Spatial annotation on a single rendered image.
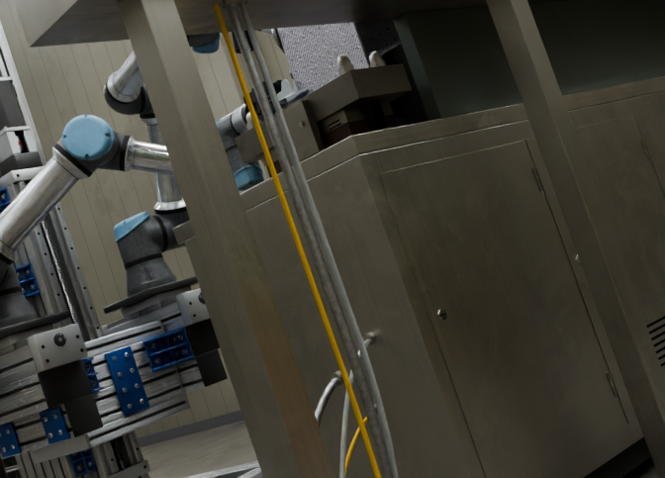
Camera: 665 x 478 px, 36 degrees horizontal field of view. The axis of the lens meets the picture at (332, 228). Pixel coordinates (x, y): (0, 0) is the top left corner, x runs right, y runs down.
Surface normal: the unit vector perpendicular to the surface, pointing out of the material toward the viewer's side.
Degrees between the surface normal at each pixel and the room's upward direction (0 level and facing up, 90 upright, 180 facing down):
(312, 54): 90
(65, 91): 90
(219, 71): 90
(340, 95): 90
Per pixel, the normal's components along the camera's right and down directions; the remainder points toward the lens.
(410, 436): -0.70, 0.19
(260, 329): 0.63, -0.27
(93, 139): 0.15, -0.19
